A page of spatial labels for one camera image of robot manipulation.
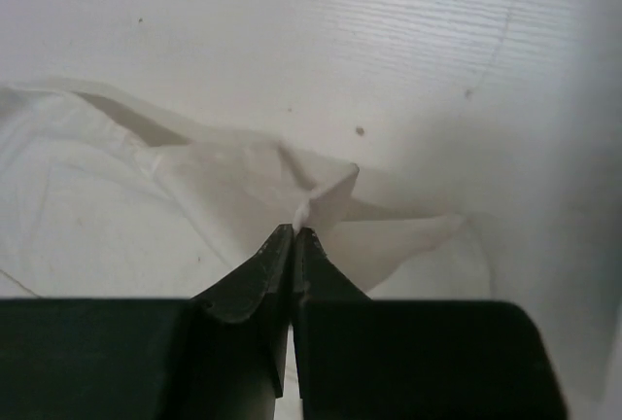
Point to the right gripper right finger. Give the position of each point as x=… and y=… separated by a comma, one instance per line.
x=364, y=358

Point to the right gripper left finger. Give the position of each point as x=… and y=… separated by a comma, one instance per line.
x=218, y=355

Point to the white t shirt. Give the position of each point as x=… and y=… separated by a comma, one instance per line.
x=96, y=202

